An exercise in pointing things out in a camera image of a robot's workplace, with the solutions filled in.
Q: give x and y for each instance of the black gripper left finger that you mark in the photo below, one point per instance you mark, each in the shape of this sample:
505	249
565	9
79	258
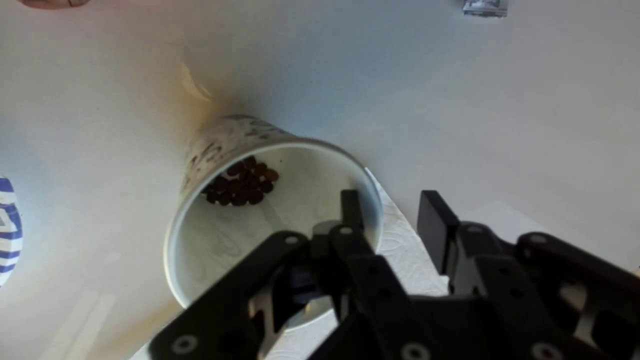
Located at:
245	312

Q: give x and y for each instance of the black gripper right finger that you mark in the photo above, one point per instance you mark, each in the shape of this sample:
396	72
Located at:
544	297

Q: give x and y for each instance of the white paper cup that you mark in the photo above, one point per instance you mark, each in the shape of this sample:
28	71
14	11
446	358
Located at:
206	241

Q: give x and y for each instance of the blue patterned small bowl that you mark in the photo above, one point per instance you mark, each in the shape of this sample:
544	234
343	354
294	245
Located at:
10	231

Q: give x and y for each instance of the white paper napkin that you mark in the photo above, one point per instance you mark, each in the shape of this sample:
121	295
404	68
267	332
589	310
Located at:
450	319

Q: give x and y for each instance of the coffee beans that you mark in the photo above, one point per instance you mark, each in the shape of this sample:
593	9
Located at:
246	183

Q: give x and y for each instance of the small silver foil packet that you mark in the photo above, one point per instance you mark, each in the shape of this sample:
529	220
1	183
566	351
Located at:
484	9

